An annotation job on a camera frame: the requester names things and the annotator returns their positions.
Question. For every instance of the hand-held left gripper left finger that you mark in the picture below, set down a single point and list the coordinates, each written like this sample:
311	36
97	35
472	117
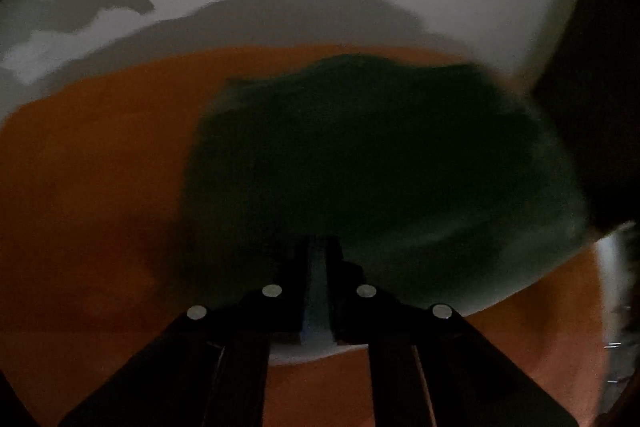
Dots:
301	297

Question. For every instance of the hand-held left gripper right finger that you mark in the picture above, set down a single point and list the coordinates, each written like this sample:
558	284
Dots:
334	302

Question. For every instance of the green fleece jacket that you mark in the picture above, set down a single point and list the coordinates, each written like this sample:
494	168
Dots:
380	167

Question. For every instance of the orange blanket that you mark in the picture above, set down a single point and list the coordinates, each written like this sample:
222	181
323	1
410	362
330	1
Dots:
90	187

